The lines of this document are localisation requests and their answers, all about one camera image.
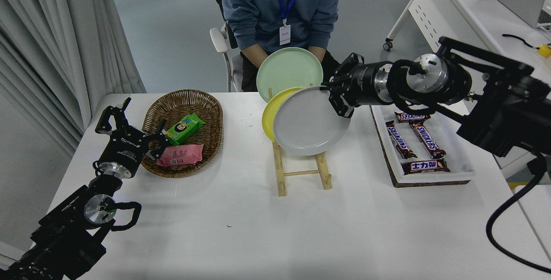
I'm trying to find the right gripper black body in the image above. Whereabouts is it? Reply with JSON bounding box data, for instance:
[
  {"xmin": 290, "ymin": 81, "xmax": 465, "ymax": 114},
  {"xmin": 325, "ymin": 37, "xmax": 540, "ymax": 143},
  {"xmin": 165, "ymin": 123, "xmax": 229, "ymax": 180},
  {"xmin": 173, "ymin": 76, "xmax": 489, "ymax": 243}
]
[{"xmin": 344, "ymin": 62, "xmax": 375, "ymax": 106}]

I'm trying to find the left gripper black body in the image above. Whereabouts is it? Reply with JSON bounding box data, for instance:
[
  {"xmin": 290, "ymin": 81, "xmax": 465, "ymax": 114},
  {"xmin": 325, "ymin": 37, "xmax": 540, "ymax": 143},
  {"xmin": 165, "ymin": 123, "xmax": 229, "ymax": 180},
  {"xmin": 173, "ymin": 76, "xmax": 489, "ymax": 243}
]
[{"xmin": 98, "ymin": 128, "xmax": 149, "ymax": 177}]

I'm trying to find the grey plate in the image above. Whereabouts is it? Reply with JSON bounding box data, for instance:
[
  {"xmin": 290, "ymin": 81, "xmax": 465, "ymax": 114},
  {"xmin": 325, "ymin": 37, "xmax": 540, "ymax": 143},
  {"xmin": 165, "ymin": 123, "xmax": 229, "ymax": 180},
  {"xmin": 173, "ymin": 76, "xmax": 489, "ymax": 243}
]
[{"xmin": 272, "ymin": 86, "xmax": 351, "ymax": 156}]

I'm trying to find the white office chair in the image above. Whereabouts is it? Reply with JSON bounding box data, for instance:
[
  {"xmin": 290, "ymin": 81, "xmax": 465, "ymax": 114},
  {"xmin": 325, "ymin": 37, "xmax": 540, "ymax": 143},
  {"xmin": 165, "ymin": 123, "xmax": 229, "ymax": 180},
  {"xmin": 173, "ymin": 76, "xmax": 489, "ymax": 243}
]
[{"xmin": 209, "ymin": 24, "xmax": 244, "ymax": 93}]

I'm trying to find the pale green plate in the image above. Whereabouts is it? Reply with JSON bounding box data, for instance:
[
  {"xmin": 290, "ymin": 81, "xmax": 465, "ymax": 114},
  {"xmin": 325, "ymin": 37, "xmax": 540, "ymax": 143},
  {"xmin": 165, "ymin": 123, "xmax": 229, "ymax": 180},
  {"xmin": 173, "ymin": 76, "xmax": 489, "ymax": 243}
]
[{"xmin": 256, "ymin": 47, "xmax": 324, "ymax": 103}]

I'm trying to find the yellow plate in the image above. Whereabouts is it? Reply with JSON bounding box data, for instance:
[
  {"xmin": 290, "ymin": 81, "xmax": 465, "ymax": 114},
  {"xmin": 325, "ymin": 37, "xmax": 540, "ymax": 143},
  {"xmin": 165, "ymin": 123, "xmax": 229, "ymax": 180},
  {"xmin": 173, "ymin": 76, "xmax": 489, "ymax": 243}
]
[{"xmin": 262, "ymin": 87, "xmax": 304, "ymax": 143}]

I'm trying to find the wooden plate rack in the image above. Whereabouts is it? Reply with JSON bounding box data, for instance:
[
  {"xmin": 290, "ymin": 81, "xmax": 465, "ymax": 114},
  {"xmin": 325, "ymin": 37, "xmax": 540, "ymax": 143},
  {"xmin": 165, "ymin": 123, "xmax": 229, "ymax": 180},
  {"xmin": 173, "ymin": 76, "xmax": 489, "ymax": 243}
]
[{"xmin": 269, "ymin": 83, "xmax": 333, "ymax": 197}]

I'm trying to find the person's right hand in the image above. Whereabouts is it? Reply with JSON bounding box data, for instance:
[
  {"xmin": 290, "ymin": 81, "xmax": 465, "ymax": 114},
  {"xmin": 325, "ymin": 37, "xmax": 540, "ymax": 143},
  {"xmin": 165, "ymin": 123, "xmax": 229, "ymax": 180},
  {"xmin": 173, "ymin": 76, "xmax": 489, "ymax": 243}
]
[{"xmin": 241, "ymin": 43, "xmax": 269, "ymax": 69}]

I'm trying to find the pink snack packet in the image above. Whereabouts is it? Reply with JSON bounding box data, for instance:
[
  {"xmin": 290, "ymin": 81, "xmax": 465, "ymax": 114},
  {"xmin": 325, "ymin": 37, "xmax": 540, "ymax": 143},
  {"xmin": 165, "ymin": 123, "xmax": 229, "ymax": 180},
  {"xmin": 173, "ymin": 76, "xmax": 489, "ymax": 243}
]
[{"xmin": 156, "ymin": 143, "xmax": 205, "ymax": 168}]

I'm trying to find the green snack packet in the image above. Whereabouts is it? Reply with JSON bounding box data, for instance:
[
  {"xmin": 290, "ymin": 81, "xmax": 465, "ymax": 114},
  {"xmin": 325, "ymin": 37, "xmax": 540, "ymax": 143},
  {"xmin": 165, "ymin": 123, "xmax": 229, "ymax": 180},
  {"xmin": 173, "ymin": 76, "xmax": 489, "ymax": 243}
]
[{"xmin": 165, "ymin": 113, "xmax": 206, "ymax": 146}]

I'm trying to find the brown wicker basket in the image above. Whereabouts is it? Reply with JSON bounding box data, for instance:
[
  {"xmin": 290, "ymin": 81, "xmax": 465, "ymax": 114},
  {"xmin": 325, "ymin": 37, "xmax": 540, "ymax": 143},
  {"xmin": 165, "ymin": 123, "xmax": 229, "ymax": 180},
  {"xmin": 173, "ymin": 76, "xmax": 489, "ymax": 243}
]
[{"xmin": 141, "ymin": 89, "xmax": 224, "ymax": 179}]

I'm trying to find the brown Snickers bar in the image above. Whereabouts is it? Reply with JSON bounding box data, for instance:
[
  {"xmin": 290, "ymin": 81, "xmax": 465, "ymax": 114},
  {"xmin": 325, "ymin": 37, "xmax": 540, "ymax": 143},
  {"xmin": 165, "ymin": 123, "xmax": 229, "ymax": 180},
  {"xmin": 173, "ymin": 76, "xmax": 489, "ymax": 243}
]
[
  {"xmin": 386, "ymin": 121, "xmax": 418, "ymax": 160},
  {"xmin": 394, "ymin": 112, "xmax": 431, "ymax": 124},
  {"xmin": 409, "ymin": 121, "xmax": 447, "ymax": 159}
]

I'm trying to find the Snickers bar with Chinese print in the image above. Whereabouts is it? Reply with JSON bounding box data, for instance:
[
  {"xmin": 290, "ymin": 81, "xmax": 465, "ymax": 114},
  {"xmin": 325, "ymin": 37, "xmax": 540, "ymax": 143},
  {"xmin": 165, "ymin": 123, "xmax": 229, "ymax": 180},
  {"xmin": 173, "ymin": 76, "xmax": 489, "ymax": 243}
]
[{"xmin": 401, "ymin": 159, "xmax": 451, "ymax": 175}]

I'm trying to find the person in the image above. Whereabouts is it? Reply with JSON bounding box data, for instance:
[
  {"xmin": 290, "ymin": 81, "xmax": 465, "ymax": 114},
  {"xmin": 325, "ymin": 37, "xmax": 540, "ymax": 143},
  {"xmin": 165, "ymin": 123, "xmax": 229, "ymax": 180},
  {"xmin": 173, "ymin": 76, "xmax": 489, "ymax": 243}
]
[{"xmin": 222, "ymin": 0, "xmax": 341, "ymax": 92}]

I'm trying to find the grey curtain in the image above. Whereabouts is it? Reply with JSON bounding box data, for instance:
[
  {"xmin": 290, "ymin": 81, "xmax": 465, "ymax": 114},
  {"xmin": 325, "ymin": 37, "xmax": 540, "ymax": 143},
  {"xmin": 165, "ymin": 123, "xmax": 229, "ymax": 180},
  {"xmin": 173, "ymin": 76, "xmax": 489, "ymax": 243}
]
[{"xmin": 0, "ymin": 0, "xmax": 148, "ymax": 160}]

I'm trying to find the white tray with cork base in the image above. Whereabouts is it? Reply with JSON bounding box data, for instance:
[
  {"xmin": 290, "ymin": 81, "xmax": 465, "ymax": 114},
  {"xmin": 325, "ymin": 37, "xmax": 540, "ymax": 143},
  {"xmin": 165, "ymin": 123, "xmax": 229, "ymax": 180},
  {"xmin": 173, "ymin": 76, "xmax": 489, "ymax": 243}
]
[{"xmin": 369, "ymin": 101, "xmax": 475, "ymax": 188}]

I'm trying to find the white desk on casters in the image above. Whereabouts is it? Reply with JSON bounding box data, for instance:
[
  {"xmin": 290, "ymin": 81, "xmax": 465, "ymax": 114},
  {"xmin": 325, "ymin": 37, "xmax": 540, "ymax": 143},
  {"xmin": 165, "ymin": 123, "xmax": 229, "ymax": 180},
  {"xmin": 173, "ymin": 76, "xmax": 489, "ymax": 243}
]
[{"xmin": 383, "ymin": 0, "xmax": 551, "ymax": 181}]

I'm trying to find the badge on blue lanyard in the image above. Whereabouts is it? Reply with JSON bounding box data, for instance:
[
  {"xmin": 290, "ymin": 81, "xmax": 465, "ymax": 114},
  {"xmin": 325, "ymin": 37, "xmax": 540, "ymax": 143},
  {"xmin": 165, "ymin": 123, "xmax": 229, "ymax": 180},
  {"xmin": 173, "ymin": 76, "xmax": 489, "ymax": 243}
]
[{"xmin": 272, "ymin": 0, "xmax": 305, "ymax": 46}]

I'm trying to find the black cable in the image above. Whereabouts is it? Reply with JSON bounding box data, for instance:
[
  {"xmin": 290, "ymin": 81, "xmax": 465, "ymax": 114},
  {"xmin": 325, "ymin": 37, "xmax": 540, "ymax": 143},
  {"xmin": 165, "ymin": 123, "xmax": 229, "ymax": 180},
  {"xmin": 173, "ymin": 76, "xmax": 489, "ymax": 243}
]
[{"xmin": 502, "ymin": 34, "xmax": 539, "ymax": 50}]

